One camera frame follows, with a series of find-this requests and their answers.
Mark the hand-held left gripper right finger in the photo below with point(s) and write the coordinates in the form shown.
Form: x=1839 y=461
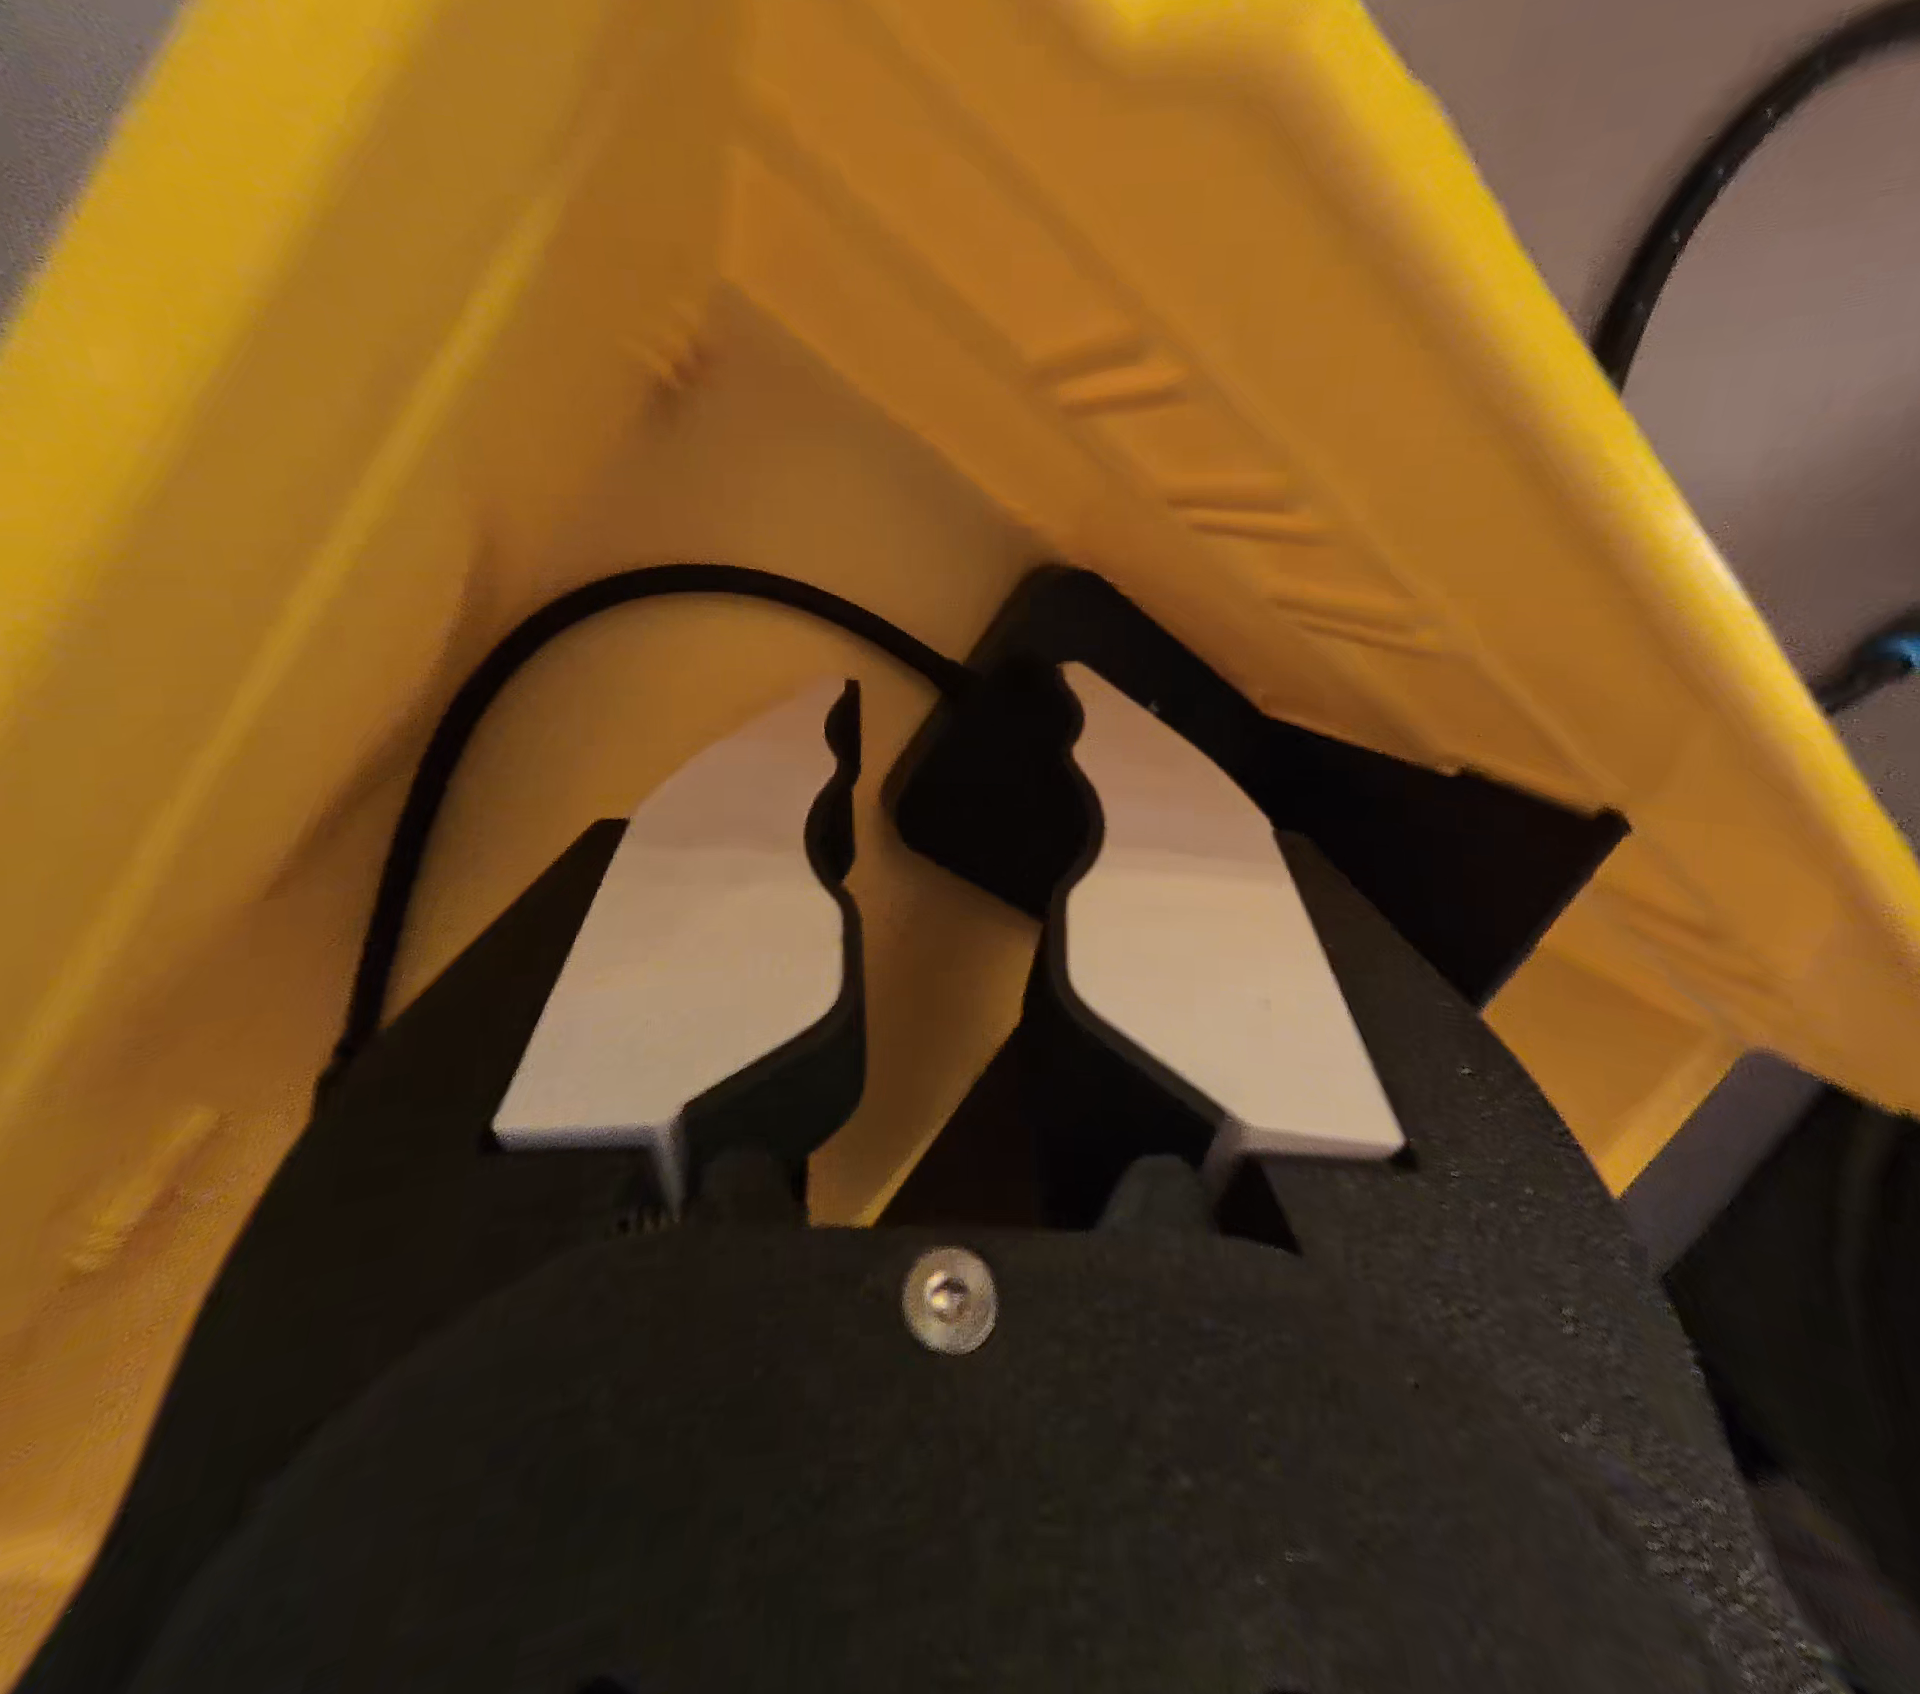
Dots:
x=1215 y=958

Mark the black bin divider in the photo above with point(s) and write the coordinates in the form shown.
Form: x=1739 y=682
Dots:
x=1351 y=854

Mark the yellow plastic storage bin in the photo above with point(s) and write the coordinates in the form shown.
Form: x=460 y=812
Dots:
x=451 y=224

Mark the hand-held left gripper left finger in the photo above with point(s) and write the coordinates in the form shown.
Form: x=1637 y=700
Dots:
x=704 y=958

